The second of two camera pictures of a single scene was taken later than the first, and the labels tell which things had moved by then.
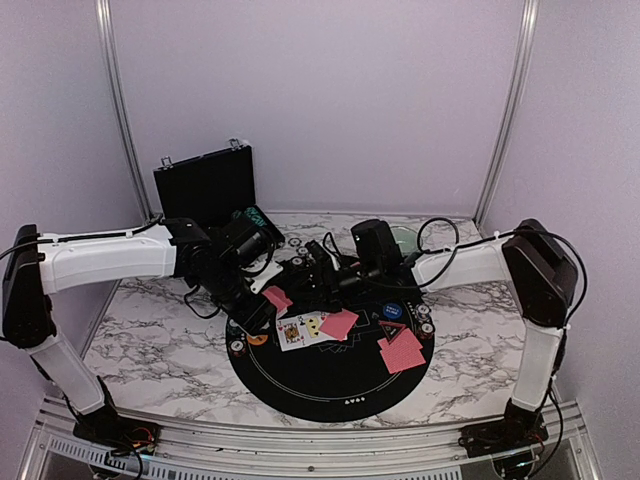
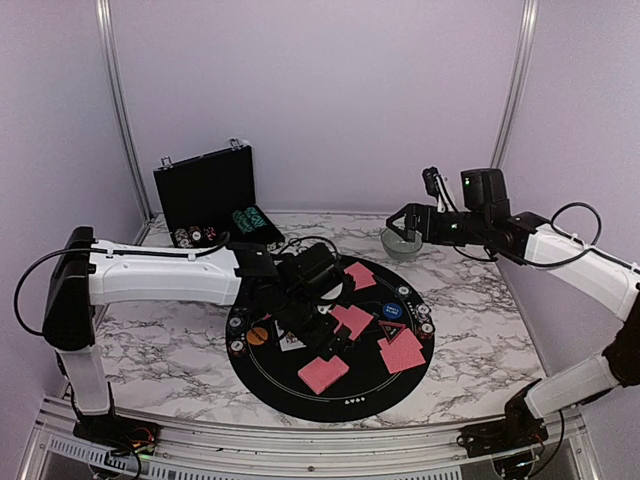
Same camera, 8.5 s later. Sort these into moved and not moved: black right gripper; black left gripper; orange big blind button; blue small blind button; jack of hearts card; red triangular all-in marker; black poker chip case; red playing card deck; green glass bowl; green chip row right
Moved: black right gripper; red playing card deck; black left gripper
Not moved: green glass bowl; red triangular all-in marker; green chip row right; black poker chip case; blue small blind button; jack of hearts card; orange big blind button
